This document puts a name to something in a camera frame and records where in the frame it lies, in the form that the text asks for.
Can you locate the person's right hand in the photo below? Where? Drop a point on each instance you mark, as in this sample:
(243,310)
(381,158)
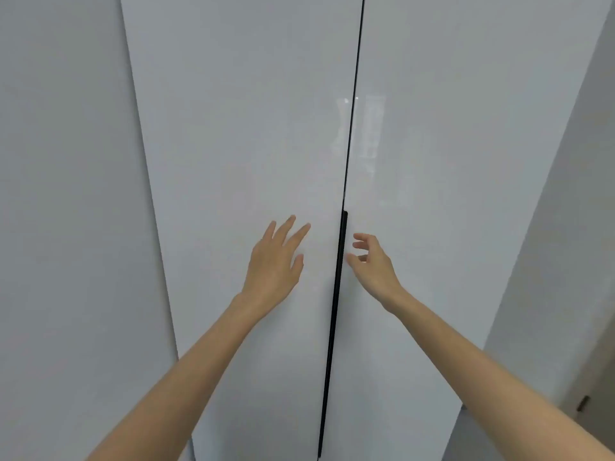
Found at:
(379,276)

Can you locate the person's left hand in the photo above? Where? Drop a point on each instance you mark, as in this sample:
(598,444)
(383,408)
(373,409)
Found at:
(271,273)

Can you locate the person's left middle finger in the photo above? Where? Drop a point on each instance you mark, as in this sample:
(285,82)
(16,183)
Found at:
(285,228)

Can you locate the person's left thumb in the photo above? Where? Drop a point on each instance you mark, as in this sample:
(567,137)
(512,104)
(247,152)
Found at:
(298,268)

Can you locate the person's right thumb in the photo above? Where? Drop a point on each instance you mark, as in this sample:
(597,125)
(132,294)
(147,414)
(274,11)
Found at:
(353,262)

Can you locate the person's right forearm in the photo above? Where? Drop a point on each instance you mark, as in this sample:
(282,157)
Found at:
(480,374)

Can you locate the person's left forearm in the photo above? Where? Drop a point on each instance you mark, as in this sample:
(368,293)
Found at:
(192,374)

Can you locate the white glossy refrigerator door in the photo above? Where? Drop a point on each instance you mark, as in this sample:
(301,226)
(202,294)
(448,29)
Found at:
(250,115)
(456,139)

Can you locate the metal door hinge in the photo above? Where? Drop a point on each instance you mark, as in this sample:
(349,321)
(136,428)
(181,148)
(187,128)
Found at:
(583,404)

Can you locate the brown room door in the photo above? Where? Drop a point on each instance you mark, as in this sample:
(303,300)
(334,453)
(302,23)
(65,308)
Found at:
(596,408)

